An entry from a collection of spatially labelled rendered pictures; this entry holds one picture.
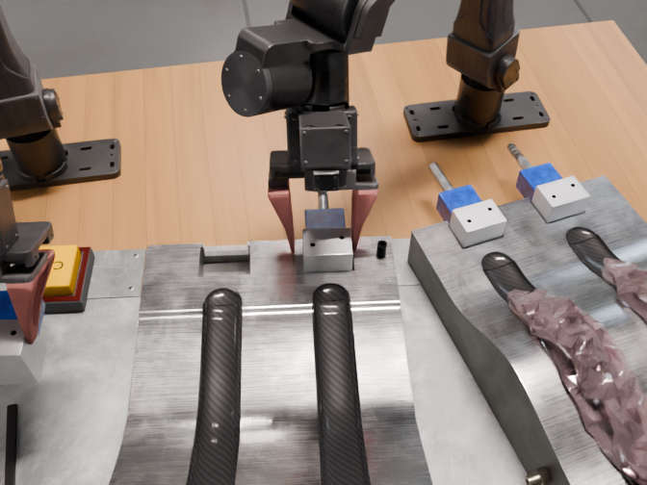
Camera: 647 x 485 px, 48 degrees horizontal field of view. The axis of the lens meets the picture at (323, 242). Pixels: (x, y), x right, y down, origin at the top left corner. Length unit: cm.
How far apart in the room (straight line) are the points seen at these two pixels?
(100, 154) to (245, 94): 42
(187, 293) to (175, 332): 4
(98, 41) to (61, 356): 196
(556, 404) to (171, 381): 35
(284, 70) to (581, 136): 56
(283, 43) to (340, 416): 33
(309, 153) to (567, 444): 34
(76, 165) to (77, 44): 171
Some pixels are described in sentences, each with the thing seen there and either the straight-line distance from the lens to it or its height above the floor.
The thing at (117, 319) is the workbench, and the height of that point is 80.
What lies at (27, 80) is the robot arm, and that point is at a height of 97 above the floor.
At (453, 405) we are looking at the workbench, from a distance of 78.
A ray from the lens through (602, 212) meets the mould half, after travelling 91.
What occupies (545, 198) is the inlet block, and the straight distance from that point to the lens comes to 87.
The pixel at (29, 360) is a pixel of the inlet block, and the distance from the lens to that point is 69.
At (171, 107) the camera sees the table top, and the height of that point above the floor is 80.
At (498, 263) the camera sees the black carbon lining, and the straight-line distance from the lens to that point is 83.
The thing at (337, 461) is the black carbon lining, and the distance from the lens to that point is 64.
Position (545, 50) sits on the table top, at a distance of 123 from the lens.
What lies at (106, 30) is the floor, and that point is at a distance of 276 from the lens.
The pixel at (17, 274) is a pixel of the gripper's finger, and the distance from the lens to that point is 63.
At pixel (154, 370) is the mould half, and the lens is 71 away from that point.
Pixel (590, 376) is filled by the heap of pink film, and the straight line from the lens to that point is 70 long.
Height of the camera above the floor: 149
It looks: 50 degrees down
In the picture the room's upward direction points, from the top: straight up
